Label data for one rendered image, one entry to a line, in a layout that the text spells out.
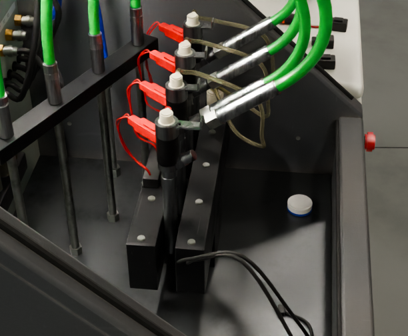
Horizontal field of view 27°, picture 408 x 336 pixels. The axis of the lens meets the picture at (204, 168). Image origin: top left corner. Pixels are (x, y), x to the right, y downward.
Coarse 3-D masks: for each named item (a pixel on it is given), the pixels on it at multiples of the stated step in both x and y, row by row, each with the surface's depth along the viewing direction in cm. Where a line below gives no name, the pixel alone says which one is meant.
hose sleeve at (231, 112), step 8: (272, 80) 94; (264, 88) 94; (272, 88) 93; (248, 96) 95; (256, 96) 94; (264, 96) 94; (272, 96) 94; (232, 104) 96; (240, 104) 95; (248, 104) 95; (256, 104) 95; (216, 112) 97; (224, 112) 96; (232, 112) 96; (240, 112) 96; (224, 120) 96
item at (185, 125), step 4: (180, 120) 99; (184, 124) 98; (188, 124) 98; (192, 124) 98; (196, 124) 99; (176, 128) 98; (180, 128) 98; (184, 128) 98; (188, 128) 98; (192, 128) 98; (196, 128) 98
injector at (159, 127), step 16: (160, 128) 98; (160, 144) 99; (176, 144) 100; (160, 160) 101; (176, 160) 101; (192, 160) 101; (176, 176) 103; (176, 192) 105; (176, 208) 106; (176, 224) 108
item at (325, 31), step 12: (324, 0) 86; (324, 12) 87; (324, 24) 88; (324, 36) 88; (312, 48) 90; (324, 48) 89; (0, 60) 96; (312, 60) 90; (0, 72) 97; (300, 72) 92; (0, 84) 98; (276, 84) 93; (288, 84) 93; (0, 96) 98
